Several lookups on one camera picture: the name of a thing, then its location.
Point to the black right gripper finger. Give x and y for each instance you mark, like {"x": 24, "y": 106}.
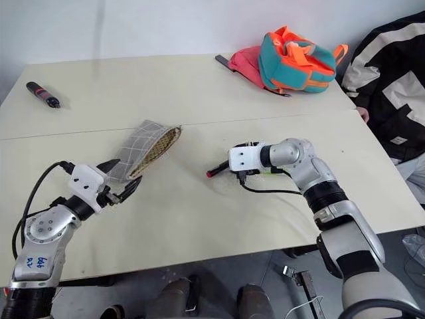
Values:
{"x": 223, "y": 165}

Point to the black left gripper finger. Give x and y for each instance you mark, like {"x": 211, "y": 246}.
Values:
{"x": 127, "y": 191}
{"x": 108, "y": 167}

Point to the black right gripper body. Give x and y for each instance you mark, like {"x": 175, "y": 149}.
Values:
{"x": 249, "y": 172}

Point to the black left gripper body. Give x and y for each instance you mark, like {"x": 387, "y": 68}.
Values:
{"x": 106, "y": 196}

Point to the pen with red cap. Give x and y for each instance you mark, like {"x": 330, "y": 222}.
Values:
{"x": 210, "y": 173}

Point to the grey checked pencil pouch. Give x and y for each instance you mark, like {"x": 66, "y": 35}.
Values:
{"x": 133, "y": 149}

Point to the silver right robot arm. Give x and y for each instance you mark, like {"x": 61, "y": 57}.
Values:
{"x": 332, "y": 199}

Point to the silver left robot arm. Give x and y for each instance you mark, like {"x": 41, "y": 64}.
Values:
{"x": 43, "y": 232}

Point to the person's bare hand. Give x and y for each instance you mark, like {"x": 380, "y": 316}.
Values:
{"x": 364, "y": 114}

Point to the black marker with red band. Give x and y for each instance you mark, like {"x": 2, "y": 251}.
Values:
{"x": 41, "y": 94}

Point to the flat grey strip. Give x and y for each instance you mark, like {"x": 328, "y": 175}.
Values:
{"x": 222, "y": 61}

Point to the pink fabric bag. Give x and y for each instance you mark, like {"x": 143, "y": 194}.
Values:
{"x": 247, "y": 63}

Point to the teal and orange backpack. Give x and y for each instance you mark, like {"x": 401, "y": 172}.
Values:
{"x": 292, "y": 68}

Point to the dark rounded shape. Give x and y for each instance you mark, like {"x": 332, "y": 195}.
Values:
{"x": 112, "y": 313}
{"x": 176, "y": 299}
{"x": 255, "y": 302}

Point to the black oblong object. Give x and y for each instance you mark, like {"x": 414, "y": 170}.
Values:
{"x": 194, "y": 292}

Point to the person in black-white jacket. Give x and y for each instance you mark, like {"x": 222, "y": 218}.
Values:
{"x": 391, "y": 83}

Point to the clear plastic bag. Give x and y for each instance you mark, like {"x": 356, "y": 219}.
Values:
{"x": 415, "y": 249}

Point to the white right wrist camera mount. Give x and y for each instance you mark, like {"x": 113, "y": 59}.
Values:
{"x": 245, "y": 157}

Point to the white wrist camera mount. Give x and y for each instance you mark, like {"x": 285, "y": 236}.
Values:
{"x": 245, "y": 157}
{"x": 86, "y": 181}

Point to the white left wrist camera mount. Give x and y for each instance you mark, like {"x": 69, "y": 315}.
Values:
{"x": 86, "y": 181}

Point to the metal bracket under table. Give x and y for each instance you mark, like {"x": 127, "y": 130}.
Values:
{"x": 307, "y": 289}

